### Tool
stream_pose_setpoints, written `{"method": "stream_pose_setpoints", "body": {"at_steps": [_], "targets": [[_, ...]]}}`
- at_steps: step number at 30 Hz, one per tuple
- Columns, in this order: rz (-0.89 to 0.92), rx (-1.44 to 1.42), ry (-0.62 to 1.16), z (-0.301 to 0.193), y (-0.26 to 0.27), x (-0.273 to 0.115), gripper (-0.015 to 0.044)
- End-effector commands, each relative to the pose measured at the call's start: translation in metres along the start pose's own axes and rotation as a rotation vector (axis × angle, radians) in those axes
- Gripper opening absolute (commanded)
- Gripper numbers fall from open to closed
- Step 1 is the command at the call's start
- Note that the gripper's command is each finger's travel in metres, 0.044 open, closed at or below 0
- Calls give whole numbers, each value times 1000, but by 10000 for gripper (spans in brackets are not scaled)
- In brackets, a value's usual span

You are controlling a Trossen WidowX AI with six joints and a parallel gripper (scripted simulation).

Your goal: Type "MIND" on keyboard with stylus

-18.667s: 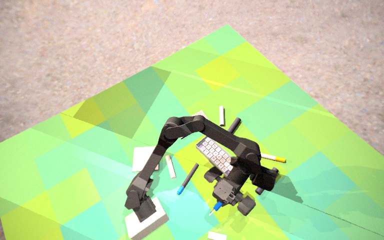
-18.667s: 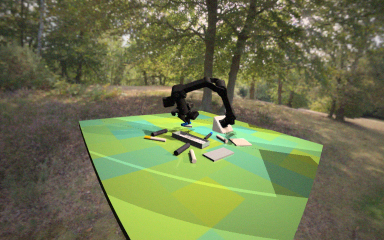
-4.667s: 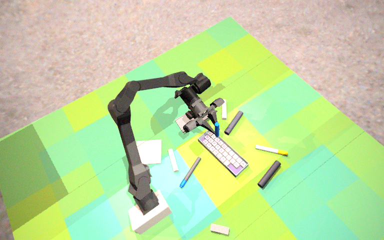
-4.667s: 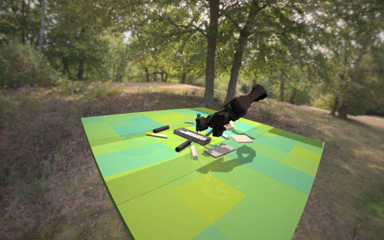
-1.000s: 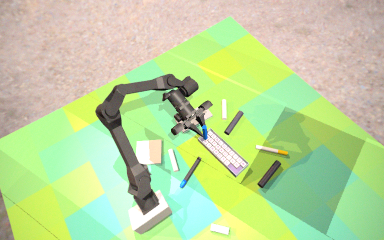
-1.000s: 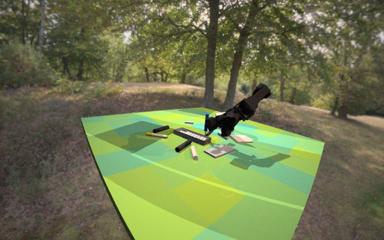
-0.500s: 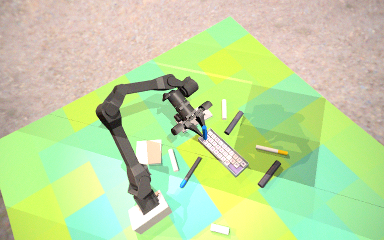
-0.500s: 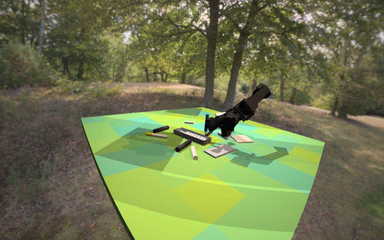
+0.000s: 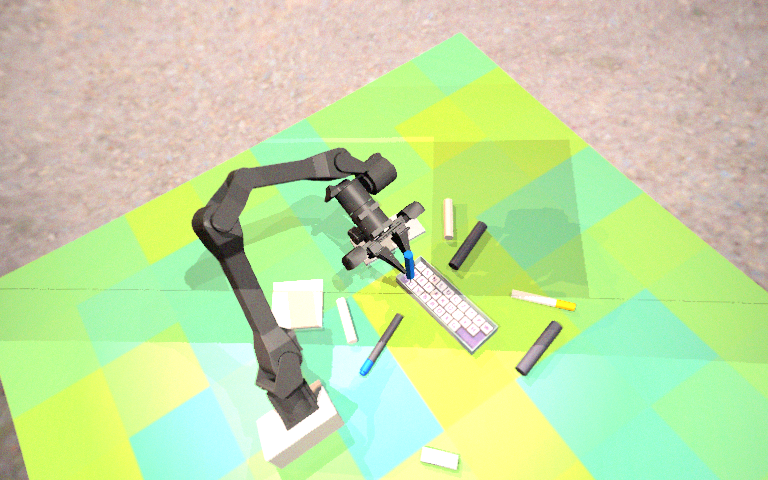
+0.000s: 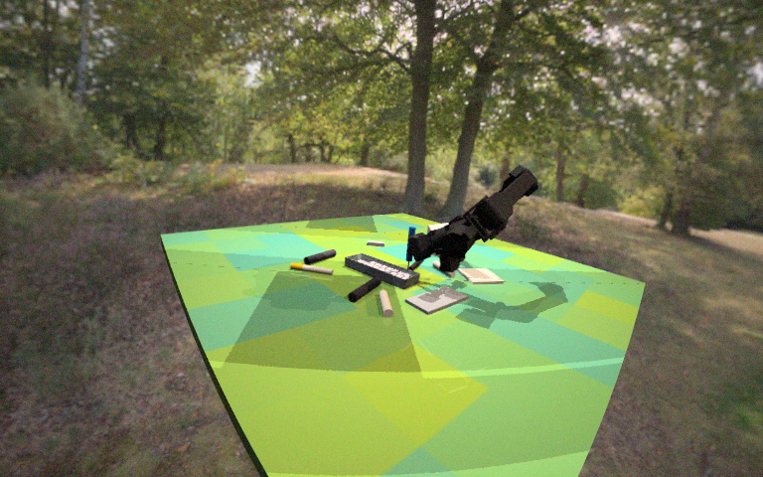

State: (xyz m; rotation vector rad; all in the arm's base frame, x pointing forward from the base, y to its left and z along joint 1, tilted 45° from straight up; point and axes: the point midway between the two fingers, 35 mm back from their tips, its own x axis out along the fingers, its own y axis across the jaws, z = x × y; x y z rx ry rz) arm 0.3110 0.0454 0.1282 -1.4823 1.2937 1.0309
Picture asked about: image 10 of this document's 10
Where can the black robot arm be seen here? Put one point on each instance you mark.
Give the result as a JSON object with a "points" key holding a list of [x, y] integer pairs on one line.
{"points": [[490, 213]]}

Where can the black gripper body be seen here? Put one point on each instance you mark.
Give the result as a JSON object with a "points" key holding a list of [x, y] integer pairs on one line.
{"points": [[423, 247]]}

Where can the keyboard with white letter keys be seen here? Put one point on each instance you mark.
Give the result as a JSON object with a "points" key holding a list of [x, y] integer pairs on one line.
{"points": [[387, 272]]}

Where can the white cylinder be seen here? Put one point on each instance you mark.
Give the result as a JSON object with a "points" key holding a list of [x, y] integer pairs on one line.
{"points": [[436, 265], [385, 304]]}

